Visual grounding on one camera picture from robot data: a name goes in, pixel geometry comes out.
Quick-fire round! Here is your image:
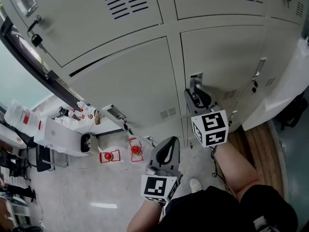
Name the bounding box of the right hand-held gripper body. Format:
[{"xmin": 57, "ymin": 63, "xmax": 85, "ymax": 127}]
[{"xmin": 191, "ymin": 102, "xmax": 230, "ymax": 148}]

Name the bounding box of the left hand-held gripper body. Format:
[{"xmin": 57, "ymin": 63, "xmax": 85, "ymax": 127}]
[{"xmin": 140, "ymin": 165, "xmax": 183, "ymax": 204}]

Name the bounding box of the grey metal locker cabinet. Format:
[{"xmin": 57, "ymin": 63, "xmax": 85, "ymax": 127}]
[{"xmin": 0, "ymin": 0, "xmax": 305, "ymax": 149}]

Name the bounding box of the person's right forearm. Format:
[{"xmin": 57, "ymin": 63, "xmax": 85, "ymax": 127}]
[{"xmin": 213, "ymin": 141, "xmax": 261, "ymax": 204}]

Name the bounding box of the person's left forearm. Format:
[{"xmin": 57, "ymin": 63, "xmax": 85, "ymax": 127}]
[{"xmin": 126, "ymin": 199, "xmax": 165, "ymax": 232}]

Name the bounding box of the person's white shoe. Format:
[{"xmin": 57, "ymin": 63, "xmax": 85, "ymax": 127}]
[{"xmin": 189, "ymin": 177, "xmax": 202, "ymax": 193}]

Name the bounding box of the person's black clothing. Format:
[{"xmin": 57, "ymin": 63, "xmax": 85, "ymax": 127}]
[{"xmin": 158, "ymin": 184, "xmax": 299, "ymax": 232}]

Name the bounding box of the wooden slat platform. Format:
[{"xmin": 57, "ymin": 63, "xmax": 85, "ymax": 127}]
[{"xmin": 212, "ymin": 122, "xmax": 289, "ymax": 198}]

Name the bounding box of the brown crumpled bag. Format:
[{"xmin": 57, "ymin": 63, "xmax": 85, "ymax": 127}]
[{"xmin": 93, "ymin": 109, "xmax": 104, "ymax": 126}]

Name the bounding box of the white bin with black opening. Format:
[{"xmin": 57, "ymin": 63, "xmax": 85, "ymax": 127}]
[{"xmin": 80, "ymin": 132, "xmax": 93, "ymax": 154}]

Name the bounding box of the black backpack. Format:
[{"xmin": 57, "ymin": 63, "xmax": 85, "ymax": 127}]
[{"xmin": 272, "ymin": 90, "xmax": 306, "ymax": 131}]

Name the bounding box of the black mesh chair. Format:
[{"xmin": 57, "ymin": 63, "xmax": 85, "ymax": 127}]
[{"xmin": 14, "ymin": 127, "xmax": 70, "ymax": 173}]

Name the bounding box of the clear container with red label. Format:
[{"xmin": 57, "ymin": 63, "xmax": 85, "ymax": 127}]
[{"xmin": 4, "ymin": 99, "xmax": 43, "ymax": 136}]

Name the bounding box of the black key with fob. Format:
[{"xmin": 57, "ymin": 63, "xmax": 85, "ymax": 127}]
[{"xmin": 26, "ymin": 15, "xmax": 48, "ymax": 54}]

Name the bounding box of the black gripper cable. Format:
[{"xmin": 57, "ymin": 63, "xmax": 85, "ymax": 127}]
[{"xmin": 209, "ymin": 146, "xmax": 234, "ymax": 194}]

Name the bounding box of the black window frame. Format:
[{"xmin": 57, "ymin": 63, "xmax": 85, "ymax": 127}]
[{"xmin": 0, "ymin": 15, "xmax": 97, "ymax": 108}]

